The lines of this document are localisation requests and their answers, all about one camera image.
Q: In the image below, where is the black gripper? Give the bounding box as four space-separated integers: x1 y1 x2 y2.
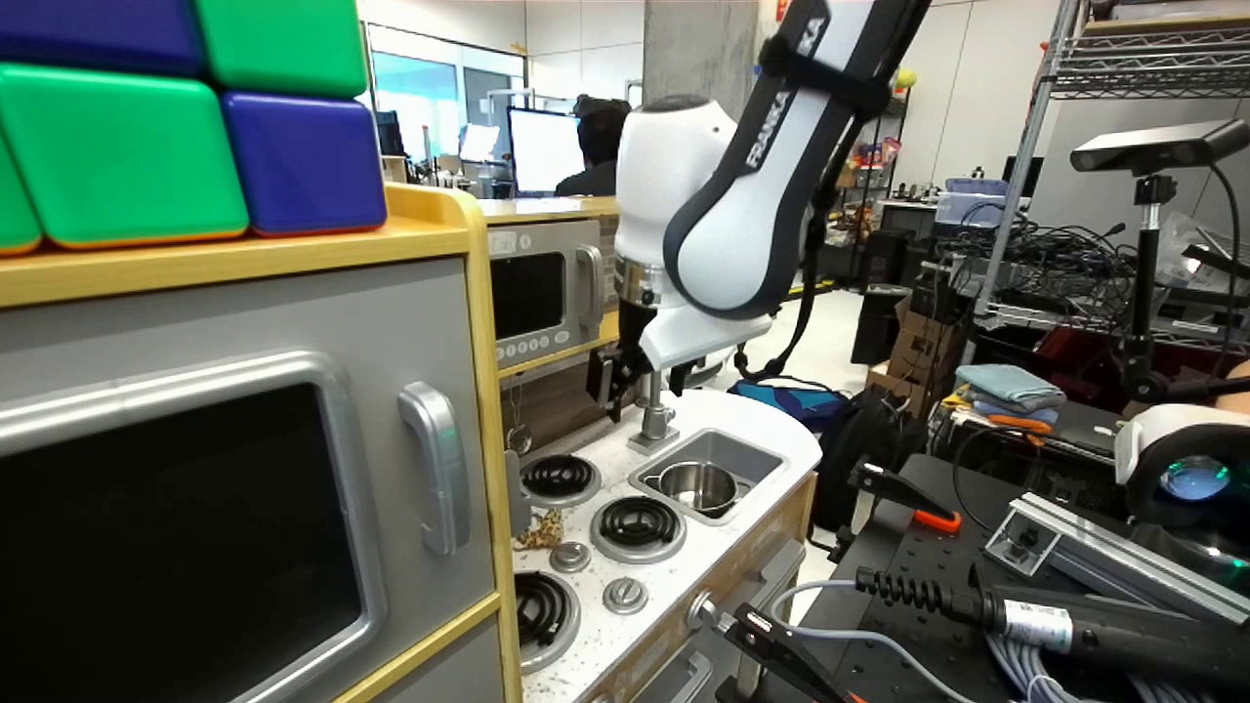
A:
590 291 662 411

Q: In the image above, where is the small brown toy object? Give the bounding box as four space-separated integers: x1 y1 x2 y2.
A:
516 505 566 552

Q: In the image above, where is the silver metal pot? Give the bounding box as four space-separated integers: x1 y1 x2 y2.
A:
651 455 741 524

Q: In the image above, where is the grey toy sink basin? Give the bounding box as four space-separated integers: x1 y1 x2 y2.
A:
629 424 784 526

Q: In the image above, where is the grey toy faucet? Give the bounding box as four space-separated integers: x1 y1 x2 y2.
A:
629 368 685 455

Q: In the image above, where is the grey toy microwave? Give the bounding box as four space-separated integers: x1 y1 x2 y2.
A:
486 218 625 382

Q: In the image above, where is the black coil toy burner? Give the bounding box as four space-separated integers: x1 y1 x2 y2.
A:
521 450 604 506
587 492 688 566
512 566 587 675

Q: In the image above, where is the blue bag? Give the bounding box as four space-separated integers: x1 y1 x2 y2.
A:
728 375 854 434

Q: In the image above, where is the grey round toy knob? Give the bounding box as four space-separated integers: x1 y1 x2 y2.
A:
547 539 594 576
602 575 651 617

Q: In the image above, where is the seated person in dark top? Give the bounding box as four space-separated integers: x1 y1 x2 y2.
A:
555 88 635 200

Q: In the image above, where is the computer monitor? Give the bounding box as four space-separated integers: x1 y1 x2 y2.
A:
505 106 590 200

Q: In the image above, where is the black backpack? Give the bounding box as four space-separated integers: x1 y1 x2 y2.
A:
814 385 914 539

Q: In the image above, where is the brown cardboard box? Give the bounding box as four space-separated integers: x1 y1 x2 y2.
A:
888 303 968 394

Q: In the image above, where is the black shelf with colourful items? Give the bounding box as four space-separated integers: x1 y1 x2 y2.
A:
852 70 914 248

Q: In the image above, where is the black perforated work table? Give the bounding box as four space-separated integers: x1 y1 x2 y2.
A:
796 445 1250 703

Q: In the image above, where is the blue plastic toy block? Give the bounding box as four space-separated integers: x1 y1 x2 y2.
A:
0 0 206 76
218 88 391 239

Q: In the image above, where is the folded teal cloth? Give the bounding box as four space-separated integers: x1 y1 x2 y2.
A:
952 358 1069 414

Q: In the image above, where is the blue plastic bin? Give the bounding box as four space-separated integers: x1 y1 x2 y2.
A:
934 174 1014 234

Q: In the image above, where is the toy kitchen with speckled counter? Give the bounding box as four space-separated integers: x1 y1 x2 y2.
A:
0 178 827 703

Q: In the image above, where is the green plastic toy block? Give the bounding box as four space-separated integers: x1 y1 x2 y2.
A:
191 0 375 102
0 60 255 255
0 134 47 256

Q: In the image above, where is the white round device teal lens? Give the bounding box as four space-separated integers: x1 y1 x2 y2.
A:
1109 402 1250 539

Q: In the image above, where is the grey toy door handle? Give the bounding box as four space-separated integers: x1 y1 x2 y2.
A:
396 380 471 561

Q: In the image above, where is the black robot cable hose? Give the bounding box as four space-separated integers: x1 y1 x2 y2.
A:
729 110 870 382

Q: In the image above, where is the thin grey cable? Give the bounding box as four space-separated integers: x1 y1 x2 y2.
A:
766 576 977 703

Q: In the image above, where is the silver aluminium rail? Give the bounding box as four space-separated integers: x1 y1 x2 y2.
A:
986 488 1250 630

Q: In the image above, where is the black camera stand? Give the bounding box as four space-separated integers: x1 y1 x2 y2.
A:
1121 173 1177 399

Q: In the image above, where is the black ribbed tool handle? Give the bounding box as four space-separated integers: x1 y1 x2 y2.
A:
852 561 1250 696

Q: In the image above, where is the black stereo camera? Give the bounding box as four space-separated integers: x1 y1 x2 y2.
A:
1068 112 1250 178

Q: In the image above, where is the metal wire shelf rack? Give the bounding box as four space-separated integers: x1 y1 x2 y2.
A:
973 0 1250 321

